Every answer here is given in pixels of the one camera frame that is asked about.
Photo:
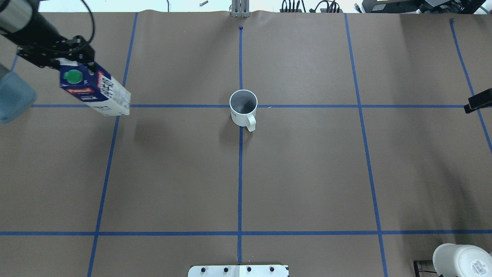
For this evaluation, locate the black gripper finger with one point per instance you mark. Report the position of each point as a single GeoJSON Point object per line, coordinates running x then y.
{"type": "Point", "coordinates": [479, 101]}

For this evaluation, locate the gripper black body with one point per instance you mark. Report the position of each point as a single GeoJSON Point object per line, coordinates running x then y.
{"type": "Point", "coordinates": [45, 31]}

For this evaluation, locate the blue white milk carton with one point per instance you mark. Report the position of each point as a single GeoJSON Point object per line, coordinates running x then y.
{"type": "Point", "coordinates": [96, 88]}

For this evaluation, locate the white mug dark interior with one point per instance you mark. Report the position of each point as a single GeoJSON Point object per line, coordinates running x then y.
{"type": "Point", "coordinates": [243, 106]}

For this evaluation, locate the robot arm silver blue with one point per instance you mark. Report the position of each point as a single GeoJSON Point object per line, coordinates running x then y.
{"type": "Point", "coordinates": [24, 26]}

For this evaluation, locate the white mug on rack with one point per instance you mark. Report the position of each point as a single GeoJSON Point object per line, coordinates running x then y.
{"type": "Point", "coordinates": [462, 260]}

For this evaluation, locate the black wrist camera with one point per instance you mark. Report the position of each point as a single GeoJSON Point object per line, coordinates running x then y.
{"type": "Point", "coordinates": [77, 50]}

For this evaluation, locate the black wire mug rack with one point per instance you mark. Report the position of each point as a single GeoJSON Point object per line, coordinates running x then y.
{"type": "Point", "coordinates": [424, 268]}

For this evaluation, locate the aluminium frame post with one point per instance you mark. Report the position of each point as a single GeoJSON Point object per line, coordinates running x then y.
{"type": "Point", "coordinates": [240, 9]}

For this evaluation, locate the white camera mast pedestal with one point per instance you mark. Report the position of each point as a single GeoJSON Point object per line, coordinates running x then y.
{"type": "Point", "coordinates": [239, 271]}

